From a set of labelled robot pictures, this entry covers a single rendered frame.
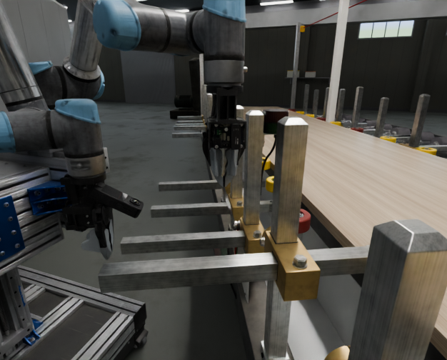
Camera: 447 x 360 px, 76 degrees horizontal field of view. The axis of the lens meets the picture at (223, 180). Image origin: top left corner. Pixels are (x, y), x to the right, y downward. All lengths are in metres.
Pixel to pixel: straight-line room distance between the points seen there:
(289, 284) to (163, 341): 1.27
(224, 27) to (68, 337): 1.32
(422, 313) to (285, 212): 0.25
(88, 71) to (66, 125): 0.51
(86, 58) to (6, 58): 0.37
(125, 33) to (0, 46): 0.30
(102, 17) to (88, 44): 0.50
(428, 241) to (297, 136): 0.25
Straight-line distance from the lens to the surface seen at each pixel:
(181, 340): 1.64
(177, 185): 1.17
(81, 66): 1.10
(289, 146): 0.42
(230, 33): 0.55
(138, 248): 0.72
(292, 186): 0.44
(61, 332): 1.53
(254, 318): 0.73
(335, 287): 0.82
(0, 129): 0.65
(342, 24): 2.50
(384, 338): 0.25
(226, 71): 0.55
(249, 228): 0.72
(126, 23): 0.54
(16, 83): 0.76
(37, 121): 0.64
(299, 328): 0.84
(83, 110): 0.62
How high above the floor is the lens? 1.22
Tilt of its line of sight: 19 degrees down
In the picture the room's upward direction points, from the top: straight up
